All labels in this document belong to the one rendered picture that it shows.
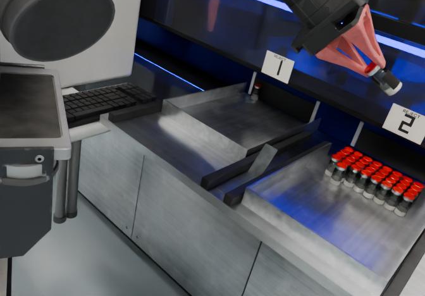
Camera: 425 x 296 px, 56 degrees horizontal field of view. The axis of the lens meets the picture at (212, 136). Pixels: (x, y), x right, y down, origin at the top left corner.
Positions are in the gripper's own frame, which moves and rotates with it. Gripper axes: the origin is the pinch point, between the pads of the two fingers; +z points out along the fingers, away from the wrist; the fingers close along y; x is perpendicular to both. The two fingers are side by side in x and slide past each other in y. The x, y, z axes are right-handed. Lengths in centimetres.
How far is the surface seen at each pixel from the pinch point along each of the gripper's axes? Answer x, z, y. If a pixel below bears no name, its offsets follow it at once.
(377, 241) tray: 0.8, 28.3, 19.3
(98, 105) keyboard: -15, -24, 68
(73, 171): -22, -17, 119
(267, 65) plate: -40, 0, 38
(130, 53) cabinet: -45, -30, 76
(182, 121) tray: -14, -7, 48
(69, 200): -17, -10, 130
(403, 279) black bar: 9.4, 28.3, 13.6
